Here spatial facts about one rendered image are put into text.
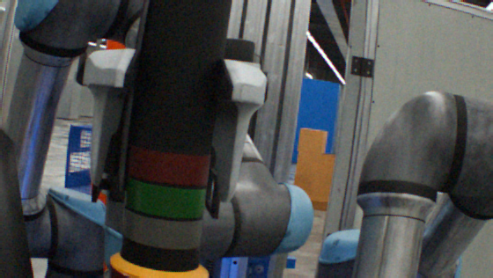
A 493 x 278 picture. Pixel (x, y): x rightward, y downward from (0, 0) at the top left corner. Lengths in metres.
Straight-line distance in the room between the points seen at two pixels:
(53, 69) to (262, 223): 0.39
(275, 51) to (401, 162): 0.57
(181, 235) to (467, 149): 0.44
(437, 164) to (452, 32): 1.60
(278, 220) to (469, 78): 1.69
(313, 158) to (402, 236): 8.89
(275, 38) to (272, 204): 0.59
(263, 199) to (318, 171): 8.92
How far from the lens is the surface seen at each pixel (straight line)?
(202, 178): 0.23
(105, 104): 0.24
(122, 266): 0.24
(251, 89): 0.22
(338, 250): 0.98
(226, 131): 0.26
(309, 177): 9.54
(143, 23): 0.24
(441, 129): 0.61
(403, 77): 2.10
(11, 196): 0.34
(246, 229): 0.55
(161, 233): 0.23
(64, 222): 0.98
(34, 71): 0.81
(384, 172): 0.61
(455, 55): 2.18
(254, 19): 1.13
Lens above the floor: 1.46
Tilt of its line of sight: 3 degrees down
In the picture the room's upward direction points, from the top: 8 degrees clockwise
